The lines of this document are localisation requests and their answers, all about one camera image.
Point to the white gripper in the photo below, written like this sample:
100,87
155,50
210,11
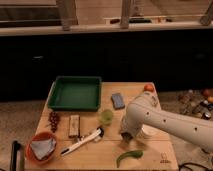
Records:
130,126

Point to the orange bowl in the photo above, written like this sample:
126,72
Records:
29,154

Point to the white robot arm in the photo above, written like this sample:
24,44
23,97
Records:
142,110

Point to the green plastic tray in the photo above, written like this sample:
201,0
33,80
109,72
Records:
76,93

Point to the red grape bunch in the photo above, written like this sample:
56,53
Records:
54,120

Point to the wooden block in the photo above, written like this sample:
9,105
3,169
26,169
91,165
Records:
74,126

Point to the orange fruit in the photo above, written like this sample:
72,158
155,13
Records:
149,87

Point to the green chili pepper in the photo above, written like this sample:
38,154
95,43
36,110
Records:
133,154

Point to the blue sponge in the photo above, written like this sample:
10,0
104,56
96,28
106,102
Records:
117,101

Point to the small metal cup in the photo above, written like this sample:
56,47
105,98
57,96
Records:
126,136

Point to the grey cloth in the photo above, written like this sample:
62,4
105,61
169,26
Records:
43,148

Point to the white handled kitchen tool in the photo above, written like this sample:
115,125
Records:
94,136

